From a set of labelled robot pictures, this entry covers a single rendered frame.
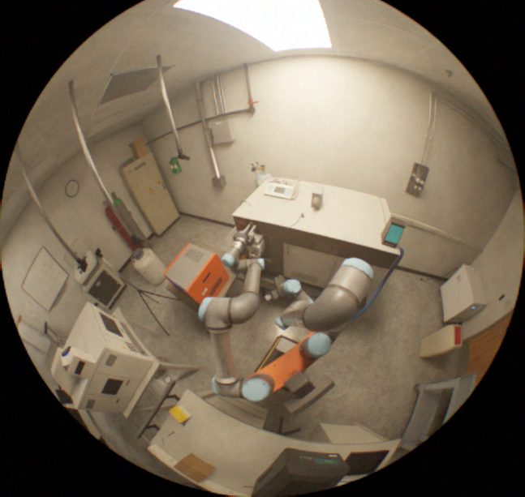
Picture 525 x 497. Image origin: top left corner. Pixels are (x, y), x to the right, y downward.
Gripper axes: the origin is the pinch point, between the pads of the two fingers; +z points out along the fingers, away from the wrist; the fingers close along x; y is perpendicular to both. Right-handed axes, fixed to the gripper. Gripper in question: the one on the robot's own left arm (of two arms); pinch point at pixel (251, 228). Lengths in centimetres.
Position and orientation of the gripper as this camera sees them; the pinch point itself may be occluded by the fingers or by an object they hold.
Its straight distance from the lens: 105.0
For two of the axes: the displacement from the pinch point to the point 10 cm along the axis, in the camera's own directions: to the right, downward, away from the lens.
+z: 4.2, -6.7, 6.1
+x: -9.0, -2.3, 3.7
